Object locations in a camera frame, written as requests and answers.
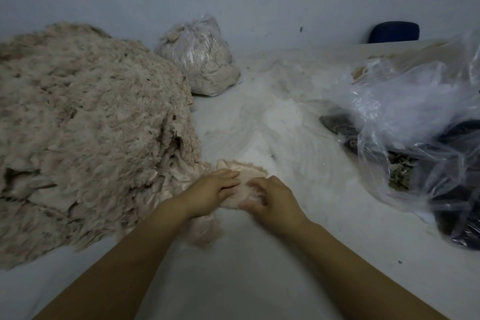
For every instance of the person's right hand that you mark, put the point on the person's right hand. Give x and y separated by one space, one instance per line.
277 209

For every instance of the person's left hand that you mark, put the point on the person's left hand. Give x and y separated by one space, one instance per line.
206 192

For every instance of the large pile beige fabric scraps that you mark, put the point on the large pile beige fabric scraps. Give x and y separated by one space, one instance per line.
90 128

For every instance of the person's left forearm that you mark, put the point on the person's left forearm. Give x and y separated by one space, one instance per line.
120 267

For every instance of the person's right forearm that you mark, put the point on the person's right forearm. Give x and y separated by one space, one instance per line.
360 278

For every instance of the beige fur pile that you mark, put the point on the beige fur pile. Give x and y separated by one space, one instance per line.
364 70

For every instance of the clear bag of beige scraps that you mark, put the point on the clear bag of beige scraps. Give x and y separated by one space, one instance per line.
202 57

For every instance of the large clear plastic bag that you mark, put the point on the large clear plastic bag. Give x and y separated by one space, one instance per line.
412 106

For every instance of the blue chair back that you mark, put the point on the blue chair back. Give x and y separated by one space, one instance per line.
394 32

